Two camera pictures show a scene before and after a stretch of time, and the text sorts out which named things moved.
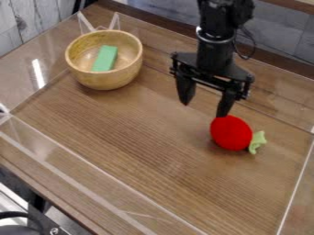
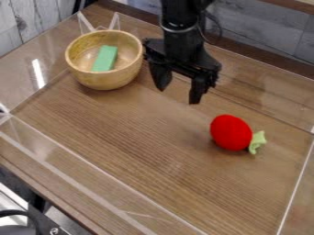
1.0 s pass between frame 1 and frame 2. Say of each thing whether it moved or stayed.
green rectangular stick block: stayed
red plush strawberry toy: stayed
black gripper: moved
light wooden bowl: stayed
